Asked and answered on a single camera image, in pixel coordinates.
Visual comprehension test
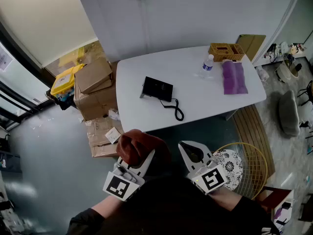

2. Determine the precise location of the yellow wire chair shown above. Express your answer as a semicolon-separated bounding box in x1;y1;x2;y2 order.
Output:
211;142;269;200

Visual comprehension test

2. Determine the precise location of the person's left forearm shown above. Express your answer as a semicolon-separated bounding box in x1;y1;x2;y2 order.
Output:
90;194;123;219

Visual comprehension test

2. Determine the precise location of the white paper window sign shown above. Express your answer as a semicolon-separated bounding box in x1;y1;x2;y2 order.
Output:
0;47;13;72

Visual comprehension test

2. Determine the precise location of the brown cloth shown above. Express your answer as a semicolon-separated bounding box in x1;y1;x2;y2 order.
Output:
116;128;172;167

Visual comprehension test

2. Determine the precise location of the clear plastic water bottle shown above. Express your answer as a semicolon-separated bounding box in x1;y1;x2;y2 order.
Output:
197;54;215;79

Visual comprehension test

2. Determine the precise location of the floral seat cushion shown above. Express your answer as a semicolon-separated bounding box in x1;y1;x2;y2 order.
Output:
212;149;244;192

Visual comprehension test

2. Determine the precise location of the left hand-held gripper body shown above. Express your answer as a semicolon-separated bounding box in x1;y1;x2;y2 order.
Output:
102;162;145;202

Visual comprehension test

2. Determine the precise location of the person's right forearm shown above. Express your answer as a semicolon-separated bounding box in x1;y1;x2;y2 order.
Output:
207;186;243;212

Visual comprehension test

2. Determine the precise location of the purple cloth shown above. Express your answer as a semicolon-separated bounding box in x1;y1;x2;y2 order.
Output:
221;60;249;95

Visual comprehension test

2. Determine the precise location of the white paper slip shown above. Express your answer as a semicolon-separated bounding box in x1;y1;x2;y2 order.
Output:
105;127;122;144

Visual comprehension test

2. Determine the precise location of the wooden slat panel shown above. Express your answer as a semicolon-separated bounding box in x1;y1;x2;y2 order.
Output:
232;104;276;178

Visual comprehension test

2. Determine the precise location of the black bin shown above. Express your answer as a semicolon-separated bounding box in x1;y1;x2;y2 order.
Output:
46;87;76;111

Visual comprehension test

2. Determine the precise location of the small cardboard box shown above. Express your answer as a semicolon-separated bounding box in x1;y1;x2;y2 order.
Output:
74;57;113;94

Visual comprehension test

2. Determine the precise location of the crumpled clear plastic wrap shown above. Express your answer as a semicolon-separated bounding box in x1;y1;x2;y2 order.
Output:
107;108;120;121

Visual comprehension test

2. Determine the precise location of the yellow bin lid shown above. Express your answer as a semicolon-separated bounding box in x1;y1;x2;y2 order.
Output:
50;64;85;96

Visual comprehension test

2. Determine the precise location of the red-brown stool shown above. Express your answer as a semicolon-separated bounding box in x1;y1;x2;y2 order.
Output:
254;186;294;214

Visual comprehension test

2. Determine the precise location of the flattened cardboard sheet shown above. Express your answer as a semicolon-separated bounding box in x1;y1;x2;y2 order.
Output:
85;116;125;158

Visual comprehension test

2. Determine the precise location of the black desk telephone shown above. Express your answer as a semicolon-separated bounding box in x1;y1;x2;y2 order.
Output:
139;76;174;102

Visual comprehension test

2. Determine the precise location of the olive flat cardboard panel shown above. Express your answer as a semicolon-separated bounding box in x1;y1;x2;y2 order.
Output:
236;34;267;62

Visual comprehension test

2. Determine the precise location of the black cable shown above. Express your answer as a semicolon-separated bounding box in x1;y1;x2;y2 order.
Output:
159;98;184;121

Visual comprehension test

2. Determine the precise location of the black metal chair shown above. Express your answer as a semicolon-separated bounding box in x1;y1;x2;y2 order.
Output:
297;80;313;107

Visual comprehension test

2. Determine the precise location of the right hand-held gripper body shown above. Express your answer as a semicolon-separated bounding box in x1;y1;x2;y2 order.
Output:
187;159;228;195

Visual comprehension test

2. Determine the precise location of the wicker basket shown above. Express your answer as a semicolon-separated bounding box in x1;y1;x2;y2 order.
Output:
208;43;245;62

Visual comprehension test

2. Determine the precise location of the person's black clothing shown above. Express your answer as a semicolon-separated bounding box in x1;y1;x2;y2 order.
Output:
66;163;281;235

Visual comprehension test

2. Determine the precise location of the round white tub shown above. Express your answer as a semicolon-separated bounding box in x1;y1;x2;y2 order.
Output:
276;57;300;83

